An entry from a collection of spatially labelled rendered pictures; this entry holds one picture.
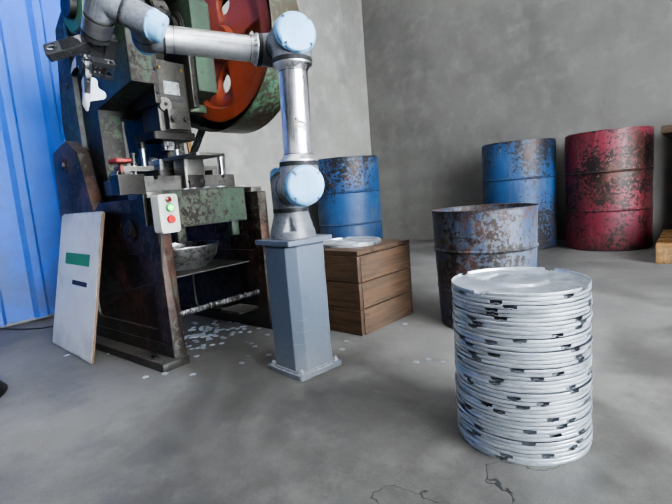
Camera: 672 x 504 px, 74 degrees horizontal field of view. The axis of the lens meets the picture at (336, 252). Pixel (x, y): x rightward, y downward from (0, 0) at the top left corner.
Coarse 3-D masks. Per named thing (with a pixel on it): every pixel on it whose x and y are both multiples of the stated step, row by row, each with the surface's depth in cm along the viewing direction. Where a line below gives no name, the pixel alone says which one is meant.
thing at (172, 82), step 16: (160, 64) 180; (176, 64) 186; (160, 80) 181; (176, 80) 186; (176, 96) 186; (144, 112) 186; (160, 112) 181; (176, 112) 183; (144, 128) 188; (160, 128) 181; (176, 128) 183
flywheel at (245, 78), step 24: (216, 0) 213; (240, 0) 203; (264, 0) 189; (216, 24) 215; (240, 24) 205; (264, 24) 191; (216, 72) 221; (240, 72) 210; (264, 72) 196; (216, 96) 223; (240, 96) 213; (216, 120) 221
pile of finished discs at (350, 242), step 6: (330, 240) 215; (336, 240) 212; (342, 240) 205; (348, 240) 203; (354, 240) 201; (360, 240) 200; (366, 240) 203; (372, 240) 201; (378, 240) 197; (324, 246) 200; (330, 246) 192; (336, 246) 196; (342, 246) 190; (348, 246) 189; (354, 246) 189; (360, 246) 190
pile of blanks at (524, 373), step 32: (480, 320) 93; (512, 320) 89; (544, 320) 87; (576, 320) 89; (480, 352) 94; (512, 352) 90; (544, 352) 90; (576, 352) 89; (480, 384) 95; (512, 384) 92; (544, 384) 89; (576, 384) 91; (480, 416) 96; (512, 416) 93; (544, 416) 90; (576, 416) 91; (480, 448) 98; (512, 448) 93; (544, 448) 91; (576, 448) 92
